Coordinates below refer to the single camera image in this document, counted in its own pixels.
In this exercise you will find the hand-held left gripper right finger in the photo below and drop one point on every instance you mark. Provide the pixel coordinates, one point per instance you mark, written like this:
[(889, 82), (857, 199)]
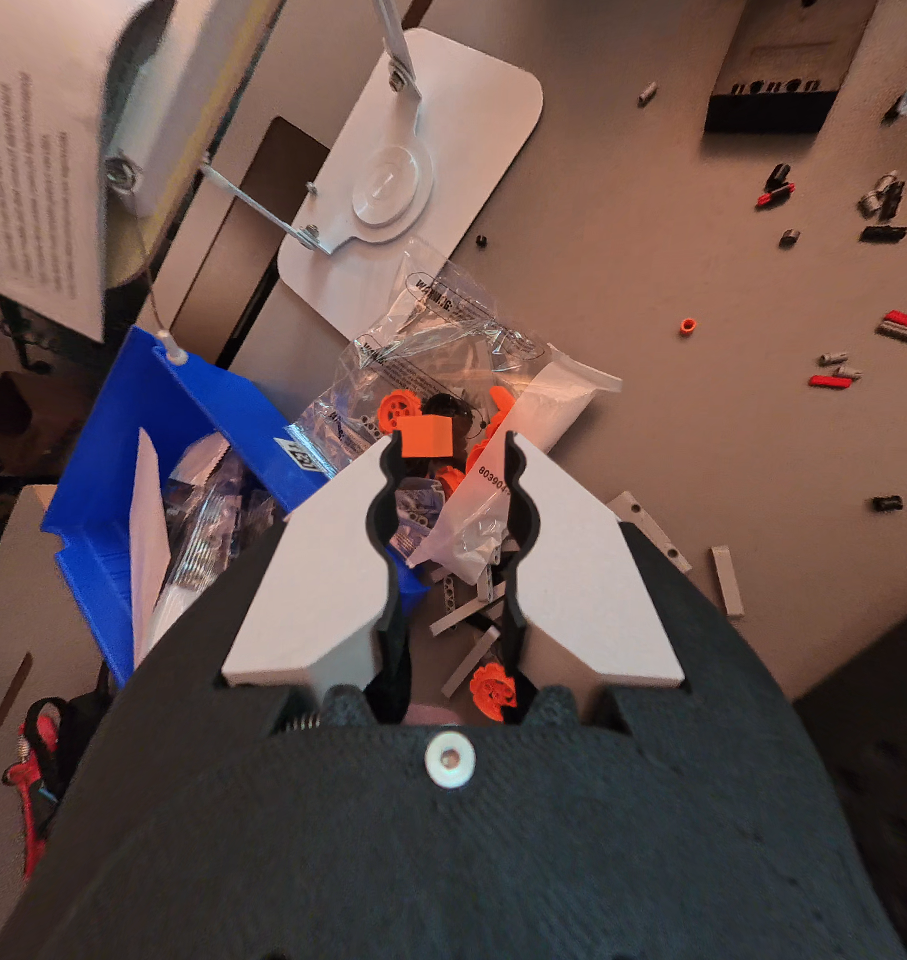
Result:
[(596, 600)]

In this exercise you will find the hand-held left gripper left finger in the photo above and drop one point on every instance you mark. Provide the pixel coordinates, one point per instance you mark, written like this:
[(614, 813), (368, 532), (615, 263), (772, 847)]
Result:
[(311, 600)]

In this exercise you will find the orange foam cube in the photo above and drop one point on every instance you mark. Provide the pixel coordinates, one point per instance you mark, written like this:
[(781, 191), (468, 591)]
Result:
[(426, 436)]

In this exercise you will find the grey building beam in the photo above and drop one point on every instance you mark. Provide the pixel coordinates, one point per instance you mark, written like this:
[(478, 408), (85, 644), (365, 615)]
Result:
[(648, 529), (472, 660), (727, 581), (465, 615)]

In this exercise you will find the clear bag of grey parts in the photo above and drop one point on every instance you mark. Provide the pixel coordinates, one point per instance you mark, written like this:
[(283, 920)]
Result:
[(213, 510)]

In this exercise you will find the orange gear wheel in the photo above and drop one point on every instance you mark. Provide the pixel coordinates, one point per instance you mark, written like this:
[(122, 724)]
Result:
[(492, 690)]

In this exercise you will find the blue plastic bin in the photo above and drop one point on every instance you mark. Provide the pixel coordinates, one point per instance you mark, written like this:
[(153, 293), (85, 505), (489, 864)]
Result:
[(198, 397)]

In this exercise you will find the clear printed plastic bag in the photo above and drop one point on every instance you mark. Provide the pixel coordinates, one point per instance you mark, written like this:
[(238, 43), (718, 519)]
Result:
[(453, 330)]

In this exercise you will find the small black connector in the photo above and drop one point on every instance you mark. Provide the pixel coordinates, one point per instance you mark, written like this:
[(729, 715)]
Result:
[(888, 503), (892, 111)]

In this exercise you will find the red short pin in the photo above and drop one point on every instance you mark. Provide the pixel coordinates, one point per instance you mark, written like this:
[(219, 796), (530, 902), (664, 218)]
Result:
[(906, 319), (830, 381)]

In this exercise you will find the small grey connector piece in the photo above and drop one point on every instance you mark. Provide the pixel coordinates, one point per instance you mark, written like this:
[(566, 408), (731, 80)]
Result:
[(847, 372), (872, 196), (647, 93), (833, 358)]

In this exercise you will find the grey axle rod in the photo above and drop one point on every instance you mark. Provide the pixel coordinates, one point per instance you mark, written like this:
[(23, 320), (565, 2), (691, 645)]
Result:
[(903, 335)]

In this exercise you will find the black short beam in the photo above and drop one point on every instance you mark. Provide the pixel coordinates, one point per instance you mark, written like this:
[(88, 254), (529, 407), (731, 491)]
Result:
[(884, 233)]

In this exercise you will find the white book stand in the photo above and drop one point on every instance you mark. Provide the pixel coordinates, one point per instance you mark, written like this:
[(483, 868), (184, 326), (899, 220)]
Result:
[(438, 150)]

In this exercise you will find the black perforated building plate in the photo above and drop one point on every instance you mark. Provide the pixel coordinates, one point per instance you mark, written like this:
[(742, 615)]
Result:
[(783, 75)]

